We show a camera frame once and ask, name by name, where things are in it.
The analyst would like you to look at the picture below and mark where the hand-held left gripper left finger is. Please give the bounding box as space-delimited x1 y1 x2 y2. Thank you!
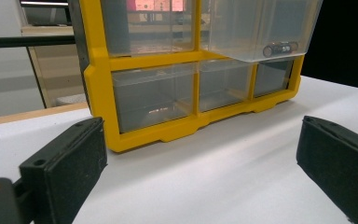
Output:
18 116 108 224

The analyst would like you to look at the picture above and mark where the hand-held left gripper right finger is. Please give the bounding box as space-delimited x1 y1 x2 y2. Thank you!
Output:
296 115 358 224

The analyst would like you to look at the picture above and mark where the yellow black drawer organizer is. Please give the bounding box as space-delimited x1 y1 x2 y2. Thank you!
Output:
68 0 306 154

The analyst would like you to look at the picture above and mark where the black orange battery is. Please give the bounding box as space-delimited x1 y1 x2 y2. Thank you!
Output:
262 41 299 58

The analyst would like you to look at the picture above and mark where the clear pulled-out plastic drawer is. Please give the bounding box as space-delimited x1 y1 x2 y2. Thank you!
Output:
200 0 324 63

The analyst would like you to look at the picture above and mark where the wooden table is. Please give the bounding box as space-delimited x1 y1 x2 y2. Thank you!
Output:
0 102 90 128

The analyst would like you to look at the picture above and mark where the light wooden cabinet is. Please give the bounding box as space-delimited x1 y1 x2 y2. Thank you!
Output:
20 24 89 109

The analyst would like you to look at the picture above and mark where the black curtain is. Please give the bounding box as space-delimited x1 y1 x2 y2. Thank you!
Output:
300 0 358 91

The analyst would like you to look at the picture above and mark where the black horizontal frame bar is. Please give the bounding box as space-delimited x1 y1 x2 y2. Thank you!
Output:
0 35 76 49

